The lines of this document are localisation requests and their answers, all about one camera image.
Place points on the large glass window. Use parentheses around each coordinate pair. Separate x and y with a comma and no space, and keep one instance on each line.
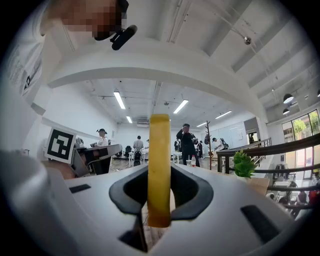
(300,127)

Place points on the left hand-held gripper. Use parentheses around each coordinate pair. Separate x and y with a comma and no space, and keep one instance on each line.
(60,145)

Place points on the person's white shirt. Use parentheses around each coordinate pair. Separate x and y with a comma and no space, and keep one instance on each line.
(25,62)

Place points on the silver ceiling sphere fixture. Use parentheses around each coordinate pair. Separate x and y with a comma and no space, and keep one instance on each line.
(247,40)

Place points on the golden crust bread slice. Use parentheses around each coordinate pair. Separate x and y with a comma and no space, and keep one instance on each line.
(159,162)

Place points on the black head-worn camera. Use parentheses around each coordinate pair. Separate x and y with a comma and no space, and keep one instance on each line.
(123,37)

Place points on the person's left forearm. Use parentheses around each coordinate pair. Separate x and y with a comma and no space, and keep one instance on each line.
(57,171)

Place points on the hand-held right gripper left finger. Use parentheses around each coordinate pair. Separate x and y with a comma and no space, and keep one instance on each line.
(100,220)

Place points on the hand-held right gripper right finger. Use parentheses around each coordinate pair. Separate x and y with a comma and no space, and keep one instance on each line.
(225,212)

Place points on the wooden coat rack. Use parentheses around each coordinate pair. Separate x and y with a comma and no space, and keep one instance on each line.
(209,132)

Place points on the white ceiling air conditioner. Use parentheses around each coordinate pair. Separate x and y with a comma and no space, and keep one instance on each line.
(143,124)

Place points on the black office chair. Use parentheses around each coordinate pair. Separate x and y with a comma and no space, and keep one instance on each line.
(127,150)

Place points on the dark bag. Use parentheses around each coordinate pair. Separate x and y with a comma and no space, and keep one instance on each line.
(206,139)

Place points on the green potted plant white pot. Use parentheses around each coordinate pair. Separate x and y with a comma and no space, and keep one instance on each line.
(243,162)

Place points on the person's head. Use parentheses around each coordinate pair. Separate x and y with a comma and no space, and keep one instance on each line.
(95,17)

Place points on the white ceiling tube light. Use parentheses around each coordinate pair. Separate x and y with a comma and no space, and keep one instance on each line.
(180,106)
(119,100)
(129,119)
(201,124)
(223,114)

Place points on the clear bottle red label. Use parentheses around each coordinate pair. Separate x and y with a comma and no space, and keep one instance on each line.
(193,162)

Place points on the black metal railing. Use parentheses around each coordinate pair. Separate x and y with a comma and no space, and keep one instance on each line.
(287,147)

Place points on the thin black balcony railing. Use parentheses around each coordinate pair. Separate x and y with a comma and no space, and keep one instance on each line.
(265,141)

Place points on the white table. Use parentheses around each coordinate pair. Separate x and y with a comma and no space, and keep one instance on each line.
(176,154)
(130,156)

